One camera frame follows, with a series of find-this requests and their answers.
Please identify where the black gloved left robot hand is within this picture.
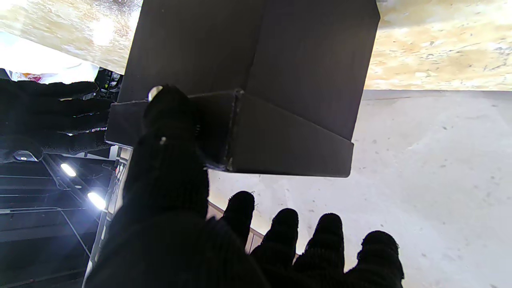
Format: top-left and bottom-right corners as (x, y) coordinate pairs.
(84, 85), (404, 288)

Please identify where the open black gift box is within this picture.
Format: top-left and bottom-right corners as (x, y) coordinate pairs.
(119, 0), (381, 141)

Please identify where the black gift box lid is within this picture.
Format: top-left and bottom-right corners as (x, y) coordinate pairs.
(105, 89), (355, 178)

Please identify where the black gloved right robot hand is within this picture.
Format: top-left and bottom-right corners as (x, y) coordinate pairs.
(0, 78), (114, 163)

